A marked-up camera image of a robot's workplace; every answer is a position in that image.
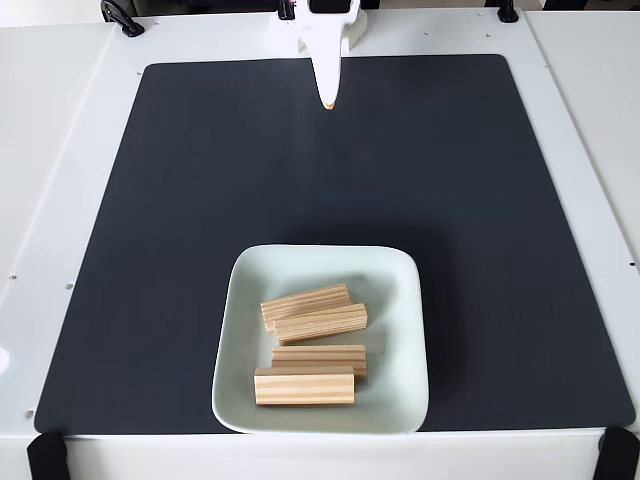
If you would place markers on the grooved wooden block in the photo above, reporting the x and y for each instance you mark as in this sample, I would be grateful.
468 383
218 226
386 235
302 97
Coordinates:
305 300
320 354
322 324

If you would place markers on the smooth wooden block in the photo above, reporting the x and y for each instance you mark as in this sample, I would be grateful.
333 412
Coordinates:
305 386

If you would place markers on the pale green square plate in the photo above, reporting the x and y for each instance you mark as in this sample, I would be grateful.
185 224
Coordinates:
320 265

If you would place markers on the black base clamp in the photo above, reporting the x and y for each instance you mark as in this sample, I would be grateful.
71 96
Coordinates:
286 9

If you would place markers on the black table clamp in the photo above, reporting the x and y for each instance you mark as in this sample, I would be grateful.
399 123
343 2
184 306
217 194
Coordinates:
507 12
122 20

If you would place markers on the black table mat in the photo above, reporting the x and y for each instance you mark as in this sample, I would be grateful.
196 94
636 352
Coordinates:
150 300

